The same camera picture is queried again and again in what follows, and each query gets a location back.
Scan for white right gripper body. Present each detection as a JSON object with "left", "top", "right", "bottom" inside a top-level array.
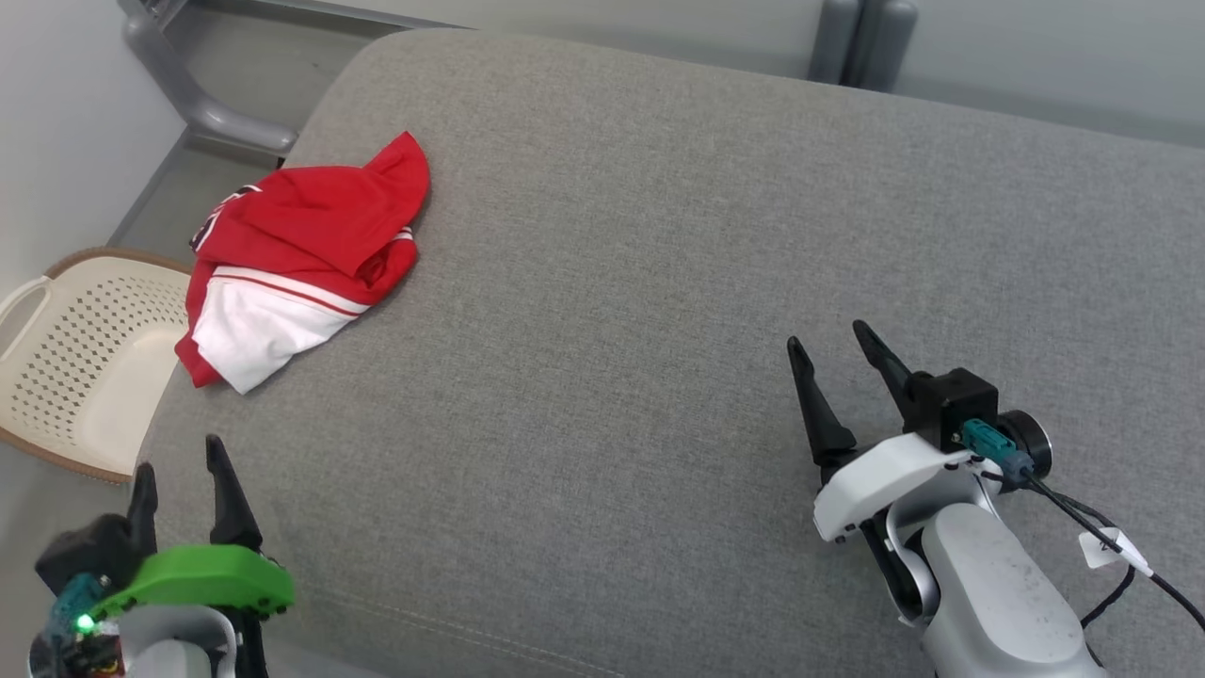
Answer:
[{"left": 812, "top": 431, "right": 1001, "bottom": 547}]

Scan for white cable label tag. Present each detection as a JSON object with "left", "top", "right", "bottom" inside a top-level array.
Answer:
[{"left": 1078, "top": 527, "right": 1153, "bottom": 578}]

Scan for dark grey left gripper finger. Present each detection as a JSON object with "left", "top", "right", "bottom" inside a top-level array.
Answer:
[
  {"left": 205, "top": 434, "right": 265, "bottom": 551},
  {"left": 127, "top": 461, "right": 159, "bottom": 561}
]

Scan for cream perforated laundry basket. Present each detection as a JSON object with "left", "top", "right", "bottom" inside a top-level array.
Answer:
[{"left": 0, "top": 247, "right": 194, "bottom": 485}]

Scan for grey metal tube frame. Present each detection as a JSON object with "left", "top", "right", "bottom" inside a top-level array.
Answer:
[{"left": 118, "top": 0, "right": 467, "bottom": 159}]

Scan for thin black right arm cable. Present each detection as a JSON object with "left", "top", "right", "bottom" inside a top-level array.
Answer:
[{"left": 1021, "top": 471, "right": 1205, "bottom": 651}]

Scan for teal right camera connector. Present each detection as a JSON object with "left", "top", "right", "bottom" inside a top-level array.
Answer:
[{"left": 960, "top": 419, "right": 1035, "bottom": 486}]

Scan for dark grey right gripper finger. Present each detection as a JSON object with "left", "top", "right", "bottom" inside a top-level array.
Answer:
[
  {"left": 787, "top": 336, "right": 860, "bottom": 487},
  {"left": 852, "top": 320, "right": 916, "bottom": 434}
]

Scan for grey paired upright posts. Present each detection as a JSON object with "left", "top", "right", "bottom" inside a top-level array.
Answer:
[{"left": 808, "top": 0, "right": 920, "bottom": 92}]

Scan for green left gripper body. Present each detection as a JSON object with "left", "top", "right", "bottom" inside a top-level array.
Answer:
[{"left": 89, "top": 544, "right": 296, "bottom": 678}]

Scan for red and white jersey garment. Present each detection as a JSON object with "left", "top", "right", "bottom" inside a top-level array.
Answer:
[{"left": 175, "top": 131, "right": 431, "bottom": 395}]

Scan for teal camera connector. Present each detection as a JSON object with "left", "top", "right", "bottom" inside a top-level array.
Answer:
[
  {"left": 960, "top": 419, "right": 1035, "bottom": 486},
  {"left": 49, "top": 573, "right": 109, "bottom": 641}
]

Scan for teal left camera connector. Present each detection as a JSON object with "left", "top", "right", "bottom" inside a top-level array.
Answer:
[{"left": 49, "top": 573, "right": 109, "bottom": 641}]

